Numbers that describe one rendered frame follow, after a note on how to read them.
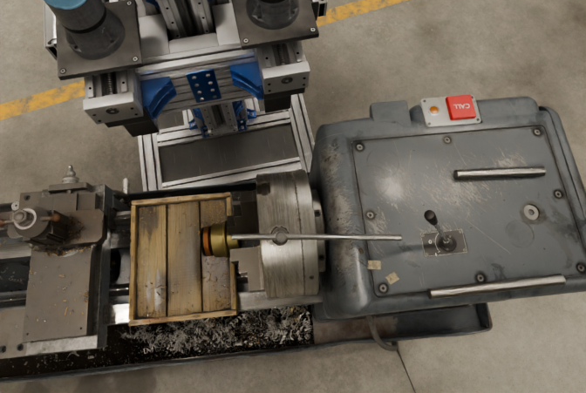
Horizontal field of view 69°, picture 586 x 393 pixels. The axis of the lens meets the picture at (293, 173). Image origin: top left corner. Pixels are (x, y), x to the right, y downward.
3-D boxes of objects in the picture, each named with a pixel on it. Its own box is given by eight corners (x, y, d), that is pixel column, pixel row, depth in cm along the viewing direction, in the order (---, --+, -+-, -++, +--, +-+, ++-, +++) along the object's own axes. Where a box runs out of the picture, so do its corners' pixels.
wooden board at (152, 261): (232, 195, 134) (230, 191, 130) (238, 315, 122) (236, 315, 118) (135, 204, 132) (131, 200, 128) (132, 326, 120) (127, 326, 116)
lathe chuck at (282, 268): (289, 178, 126) (293, 162, 95) (299, 286, 122) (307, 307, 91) (258, 180, 125) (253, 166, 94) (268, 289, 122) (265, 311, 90)
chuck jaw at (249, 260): (274, 244, 105) (278, 294, 100) (275, 248, 109) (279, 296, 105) (229, 248, 104) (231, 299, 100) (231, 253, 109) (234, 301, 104)
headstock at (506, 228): (485, 150, 140) (555, 89, 104) (525, 299, 125) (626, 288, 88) (306, 166, 137) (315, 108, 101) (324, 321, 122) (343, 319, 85)
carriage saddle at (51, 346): (115, 188, 134) (107, 182, 128) (108, 347, 118) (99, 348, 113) (17, 197, 132) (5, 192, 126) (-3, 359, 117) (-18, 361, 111)
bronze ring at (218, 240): (235, 215, 105) (198, 220, 105) (237, 253, 102) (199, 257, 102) (241, 223, 113) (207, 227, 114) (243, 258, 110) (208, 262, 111)
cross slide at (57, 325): (101, 184, 128) (95, 179, 123) (93, 335, 114) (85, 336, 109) (44, 189, 127) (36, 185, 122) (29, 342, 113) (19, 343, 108)
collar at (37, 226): (50, 204, 105) (44, 201, 103) (47, 236, 103) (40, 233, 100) (17, 207, 105) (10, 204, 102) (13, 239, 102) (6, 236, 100)
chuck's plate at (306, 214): (301, 177, 126) (309, 161, 95) (311, 284, 122) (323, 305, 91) (289, 178, 126) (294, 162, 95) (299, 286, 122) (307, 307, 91)
